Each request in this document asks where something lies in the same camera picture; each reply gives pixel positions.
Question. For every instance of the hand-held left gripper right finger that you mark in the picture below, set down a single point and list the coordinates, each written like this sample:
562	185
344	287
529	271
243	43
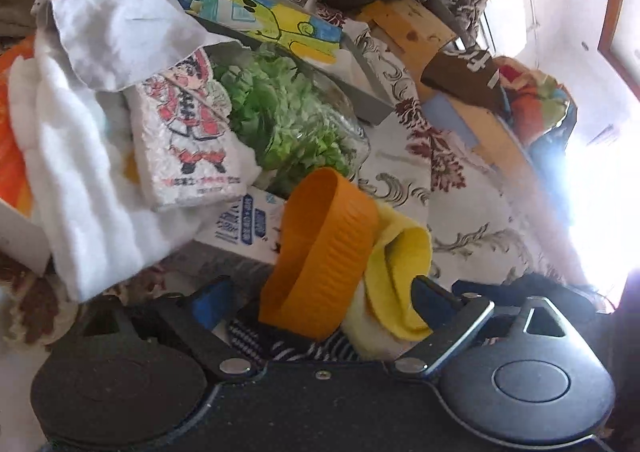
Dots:
429	296

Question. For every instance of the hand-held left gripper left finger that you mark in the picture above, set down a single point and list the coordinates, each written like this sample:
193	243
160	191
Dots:
209	299

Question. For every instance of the yellow cloth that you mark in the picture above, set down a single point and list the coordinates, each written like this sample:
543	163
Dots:
400	257

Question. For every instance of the black white striped sock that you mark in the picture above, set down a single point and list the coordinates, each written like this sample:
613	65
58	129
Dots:
295	349

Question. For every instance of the grey rectangular tray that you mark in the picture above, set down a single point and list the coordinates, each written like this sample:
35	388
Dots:
367	86

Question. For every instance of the orange white fluffy cloth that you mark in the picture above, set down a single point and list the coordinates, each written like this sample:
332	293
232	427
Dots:
10	151

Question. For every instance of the grey cloth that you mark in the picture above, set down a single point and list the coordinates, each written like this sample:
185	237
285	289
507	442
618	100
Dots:
115	31

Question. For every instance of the white blue tissue pack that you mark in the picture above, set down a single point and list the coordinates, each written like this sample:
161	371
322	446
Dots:
240	227

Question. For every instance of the floral bedsheet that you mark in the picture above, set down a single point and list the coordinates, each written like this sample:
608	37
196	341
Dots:
475	212

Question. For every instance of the dark cloth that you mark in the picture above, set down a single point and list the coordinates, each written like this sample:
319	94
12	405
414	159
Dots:
550	286

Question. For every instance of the light blue cloth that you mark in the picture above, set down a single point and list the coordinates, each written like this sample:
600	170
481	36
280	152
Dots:
450	116

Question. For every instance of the glass jar of green paper stars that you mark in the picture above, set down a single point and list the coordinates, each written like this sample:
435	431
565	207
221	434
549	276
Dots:
295	116

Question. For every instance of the brown garment with white print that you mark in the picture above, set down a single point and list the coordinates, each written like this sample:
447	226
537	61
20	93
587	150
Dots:
460	76

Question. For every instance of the colourful printed cloth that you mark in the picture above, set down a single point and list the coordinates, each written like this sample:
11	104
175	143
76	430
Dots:
535	96

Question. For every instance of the cartoon painting sheet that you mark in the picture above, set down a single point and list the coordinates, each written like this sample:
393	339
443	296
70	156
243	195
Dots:
280	24

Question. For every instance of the brown fuzzy cloth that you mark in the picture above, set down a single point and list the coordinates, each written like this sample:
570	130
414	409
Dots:
15	6

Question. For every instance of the wooden bed frame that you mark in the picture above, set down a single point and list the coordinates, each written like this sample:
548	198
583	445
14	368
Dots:
415	26

